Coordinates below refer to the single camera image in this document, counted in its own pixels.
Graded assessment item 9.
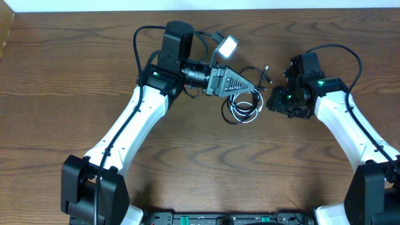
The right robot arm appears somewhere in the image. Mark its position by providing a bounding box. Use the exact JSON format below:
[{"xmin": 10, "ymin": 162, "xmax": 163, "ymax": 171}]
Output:
[{"xmin": 266, "ymin": 52, "xmax": 399, "ymax": 224}]

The white usb cable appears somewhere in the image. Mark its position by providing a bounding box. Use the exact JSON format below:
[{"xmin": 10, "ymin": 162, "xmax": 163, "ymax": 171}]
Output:
[{"xmin": 229, "ymin": 88, "xmax": 265, "ymax": 124}]

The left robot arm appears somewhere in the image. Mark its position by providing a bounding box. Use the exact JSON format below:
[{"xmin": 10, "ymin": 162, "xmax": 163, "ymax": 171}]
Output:
[{"xmin": 61, "ymin": 21, "xmax": 255, "ymax": 224}]

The left camera cable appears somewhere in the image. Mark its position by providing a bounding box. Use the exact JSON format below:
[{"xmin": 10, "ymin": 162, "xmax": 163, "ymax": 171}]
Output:
[{"xmin": 92, "ymin": 25, "xmax": 166, "ymax": 225}]

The black usb cable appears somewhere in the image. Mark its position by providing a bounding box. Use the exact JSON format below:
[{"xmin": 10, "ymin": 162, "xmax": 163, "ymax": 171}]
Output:
[{"xmin": 221, "ymin": 65, "xmax": 273, "ymax": 125}]

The right camera cable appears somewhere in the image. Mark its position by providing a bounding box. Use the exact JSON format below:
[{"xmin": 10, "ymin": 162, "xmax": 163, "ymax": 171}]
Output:
[{"xmin": 305, "ymin": 43, "xmax": 400, "ymax": 174}]

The camera cable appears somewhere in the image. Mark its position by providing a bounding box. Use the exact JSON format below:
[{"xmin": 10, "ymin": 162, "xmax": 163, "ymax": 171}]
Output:
[
  {"xmin": 92, "ymin": 25, "xmax": 166, "ymax": 225},
  {"xmin": 305, "ymin": 43, "xmax": 400, "ymax": 174}
]

